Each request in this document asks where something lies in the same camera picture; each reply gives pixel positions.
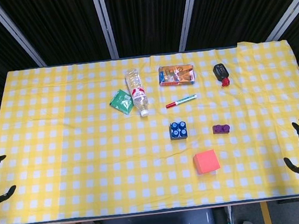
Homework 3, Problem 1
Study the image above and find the purple toy brick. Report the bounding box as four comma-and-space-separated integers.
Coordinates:
212, 123, 231, 137

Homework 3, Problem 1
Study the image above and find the orange cube block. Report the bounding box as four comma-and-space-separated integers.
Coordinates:
192, 148, 223, 176

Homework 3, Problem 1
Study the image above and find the blue toy brick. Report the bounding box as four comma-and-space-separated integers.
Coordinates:
168, 120, 189, 141

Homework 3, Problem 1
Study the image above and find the yellow checkered tablecloth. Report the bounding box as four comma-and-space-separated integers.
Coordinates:
0, 34, 299, 224

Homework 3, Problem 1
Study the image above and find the black key fob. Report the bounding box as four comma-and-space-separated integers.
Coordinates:
212, 62, 231, 82

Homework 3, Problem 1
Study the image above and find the red capped marker pen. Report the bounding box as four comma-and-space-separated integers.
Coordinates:
164, 93, 199, 110

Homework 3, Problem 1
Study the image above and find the green foil packet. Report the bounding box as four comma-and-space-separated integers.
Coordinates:
108, 87, 135, 118

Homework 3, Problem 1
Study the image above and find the orange snack package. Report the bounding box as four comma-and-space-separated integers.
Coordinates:
156, 62, 198, 89

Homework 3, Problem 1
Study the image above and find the clear plastic water bottle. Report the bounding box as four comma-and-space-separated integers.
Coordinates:
123, 67, 151, 119

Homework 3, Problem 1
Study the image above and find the grey partition post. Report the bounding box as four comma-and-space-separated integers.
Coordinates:
0, 0, 48, 72
260, 0, 299, 43
90, 0, 120, 61
172, 0, 209, 52

